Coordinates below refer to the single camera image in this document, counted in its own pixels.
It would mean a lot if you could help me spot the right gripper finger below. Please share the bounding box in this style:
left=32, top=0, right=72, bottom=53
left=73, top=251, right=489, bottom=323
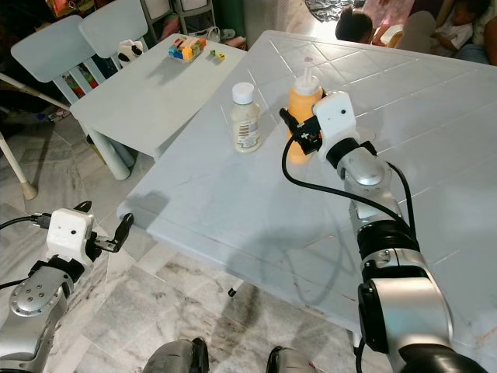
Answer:
left=279, top=107, right=304, bottom=142

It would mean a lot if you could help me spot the orange sauce squeeze bottle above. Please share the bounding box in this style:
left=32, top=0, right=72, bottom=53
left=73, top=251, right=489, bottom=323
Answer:
left=285, top=67, right=325, bottom=165

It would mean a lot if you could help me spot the white mayonnaise bottle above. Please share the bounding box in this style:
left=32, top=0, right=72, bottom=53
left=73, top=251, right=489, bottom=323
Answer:
left=231, top=82, right=262, bottom=154

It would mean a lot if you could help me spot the white stand leg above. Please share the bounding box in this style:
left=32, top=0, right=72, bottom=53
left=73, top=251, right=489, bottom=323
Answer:
left=0, top=136, right=39, bottom=202

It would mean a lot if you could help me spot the large white plastic table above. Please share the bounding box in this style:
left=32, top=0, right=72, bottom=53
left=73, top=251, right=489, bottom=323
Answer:
left=117, top=30, right=497, bottom=366

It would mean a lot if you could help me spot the dark haired child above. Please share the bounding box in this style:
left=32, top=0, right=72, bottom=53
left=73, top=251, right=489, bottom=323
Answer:
left=335, top=7, right=379, bottom=44

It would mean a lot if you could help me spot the colourful toy block stack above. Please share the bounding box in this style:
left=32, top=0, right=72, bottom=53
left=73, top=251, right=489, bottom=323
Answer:
left=168, top=36, right=208, bottom=62

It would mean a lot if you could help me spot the white slanted rod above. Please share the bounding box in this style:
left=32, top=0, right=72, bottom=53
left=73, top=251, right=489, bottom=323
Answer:
left=0, top=73, right=72, bottom=119

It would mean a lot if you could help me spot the small pale blue table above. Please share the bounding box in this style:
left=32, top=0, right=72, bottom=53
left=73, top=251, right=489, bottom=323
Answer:
left=69, top=34, right=249, bottom=182

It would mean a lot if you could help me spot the robot left leg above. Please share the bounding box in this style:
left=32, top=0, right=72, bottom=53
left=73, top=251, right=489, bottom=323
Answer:
left=143, top=337, right=211, bottom=373

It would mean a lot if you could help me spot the robot leg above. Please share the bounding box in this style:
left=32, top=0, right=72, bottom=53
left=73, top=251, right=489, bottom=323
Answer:
left=143, top=337, right=211, bottom=373
left=266, top=345, right=321, bottom=373

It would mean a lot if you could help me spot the pale blue child chair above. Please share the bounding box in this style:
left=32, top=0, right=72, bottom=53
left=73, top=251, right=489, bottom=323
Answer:
left=10, top=16, right=96, bottom=106
left=78, top=0, right=150, bottom=60

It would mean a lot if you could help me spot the black and white toy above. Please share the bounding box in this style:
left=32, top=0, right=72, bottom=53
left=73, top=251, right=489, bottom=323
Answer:
left=116, top=40, right=145, bottom=68

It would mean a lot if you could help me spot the child in white shirt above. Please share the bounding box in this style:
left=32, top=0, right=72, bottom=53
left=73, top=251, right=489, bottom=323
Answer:
left=431, top=0, right=497, bottom=64

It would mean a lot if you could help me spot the robot right leg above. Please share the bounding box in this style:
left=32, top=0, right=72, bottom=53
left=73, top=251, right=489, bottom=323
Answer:
left=266, top=345, right=321, bottom=373

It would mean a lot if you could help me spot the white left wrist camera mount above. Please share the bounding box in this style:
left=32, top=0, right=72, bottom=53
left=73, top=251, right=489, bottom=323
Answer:
left=48, top=208, right=96, bottom=262

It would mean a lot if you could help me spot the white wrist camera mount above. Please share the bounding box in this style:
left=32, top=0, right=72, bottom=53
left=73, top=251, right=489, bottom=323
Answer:
left=313, top=90, right=359, bottom=146
left=48, top=208, right=96, bottom=262

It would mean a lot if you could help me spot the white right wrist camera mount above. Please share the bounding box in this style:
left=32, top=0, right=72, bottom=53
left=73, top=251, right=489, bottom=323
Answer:
left=313, top=90, right=359, bottom=146

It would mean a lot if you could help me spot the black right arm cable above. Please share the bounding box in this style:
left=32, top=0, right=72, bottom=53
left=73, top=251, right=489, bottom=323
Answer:
left=281, top=134, right=417, bottom=235

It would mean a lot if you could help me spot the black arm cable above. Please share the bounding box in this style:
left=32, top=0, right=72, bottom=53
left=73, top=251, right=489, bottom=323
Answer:
left=0, top=213, right=52, bottom=290
left=281, top=134, right=417, bottom=235

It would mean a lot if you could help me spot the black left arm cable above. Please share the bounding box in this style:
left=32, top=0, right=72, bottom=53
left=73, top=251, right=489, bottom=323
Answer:
left=0, top=213, right=52, bottom=290

